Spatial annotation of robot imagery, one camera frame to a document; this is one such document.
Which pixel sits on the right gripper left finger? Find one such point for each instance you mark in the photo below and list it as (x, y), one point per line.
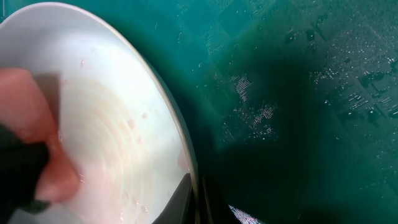
(181, 207)

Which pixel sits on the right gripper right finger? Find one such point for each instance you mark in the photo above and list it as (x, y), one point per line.
(214, 209)

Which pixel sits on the light blue plate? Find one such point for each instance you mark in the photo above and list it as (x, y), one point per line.
(118, 122)

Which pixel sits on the pink and black sponge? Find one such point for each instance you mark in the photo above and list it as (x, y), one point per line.
(35, 170)

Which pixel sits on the teal plastic serving tray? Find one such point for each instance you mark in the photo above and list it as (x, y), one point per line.
(291, 105)

